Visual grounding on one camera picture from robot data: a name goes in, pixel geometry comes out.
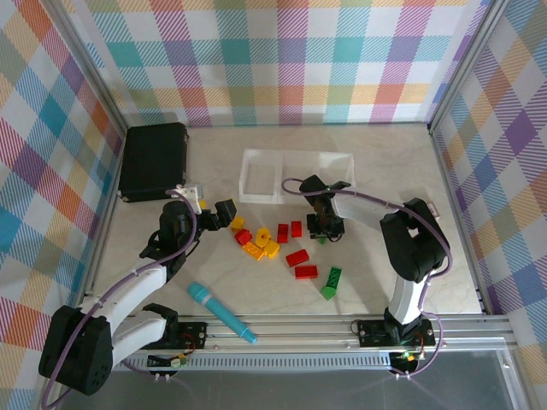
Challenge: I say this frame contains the long green lego plate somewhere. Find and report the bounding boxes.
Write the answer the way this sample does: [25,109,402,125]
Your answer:
[325,266,344,290]

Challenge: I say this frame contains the orange-yellow lego plate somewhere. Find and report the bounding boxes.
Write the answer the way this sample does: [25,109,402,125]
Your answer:
[241,241,266,262]

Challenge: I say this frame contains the white compartment tray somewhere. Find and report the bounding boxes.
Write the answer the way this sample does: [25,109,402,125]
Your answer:
[238,148,285,204]

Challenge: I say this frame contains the black hard case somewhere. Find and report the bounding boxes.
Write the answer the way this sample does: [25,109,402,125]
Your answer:
[117,122,190,204]

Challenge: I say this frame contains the teal toy microphone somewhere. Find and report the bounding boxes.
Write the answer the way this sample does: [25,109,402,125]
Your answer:
[186,281,258,345]

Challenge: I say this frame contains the small circuit board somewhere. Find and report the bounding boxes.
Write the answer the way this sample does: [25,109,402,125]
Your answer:
[147,352,189,369]
[391,348,424,364]

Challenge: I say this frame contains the grey metal plate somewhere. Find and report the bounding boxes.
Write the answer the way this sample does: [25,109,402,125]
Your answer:
[97,348,526,410]

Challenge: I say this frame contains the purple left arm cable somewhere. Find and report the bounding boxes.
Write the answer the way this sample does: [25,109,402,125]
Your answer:
[40,190,200,410]

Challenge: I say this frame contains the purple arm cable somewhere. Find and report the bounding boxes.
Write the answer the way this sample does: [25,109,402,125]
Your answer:
[280,177,452,379]
[40,190,200,410]

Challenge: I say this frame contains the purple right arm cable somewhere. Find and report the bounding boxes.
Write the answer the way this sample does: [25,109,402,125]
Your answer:
[280,177,452,379]

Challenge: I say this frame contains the aluminium frame side rail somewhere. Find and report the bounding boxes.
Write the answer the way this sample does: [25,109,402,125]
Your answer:
[80,126,132,300]
[428,126,492,315]

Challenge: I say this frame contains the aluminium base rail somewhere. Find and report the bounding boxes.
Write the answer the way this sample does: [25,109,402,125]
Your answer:
[83,313,521,355]

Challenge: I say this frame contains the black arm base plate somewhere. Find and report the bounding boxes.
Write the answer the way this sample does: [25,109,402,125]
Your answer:
[356,318,438,348]
[177,320,209,349]

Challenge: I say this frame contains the slotted grey cable duct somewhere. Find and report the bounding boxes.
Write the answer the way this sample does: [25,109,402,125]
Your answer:
[147,354,397,371]

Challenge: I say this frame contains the aluminium frame post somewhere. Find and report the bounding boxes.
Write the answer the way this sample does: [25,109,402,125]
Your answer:
[426,0,514,132]
[40,0,132,132]

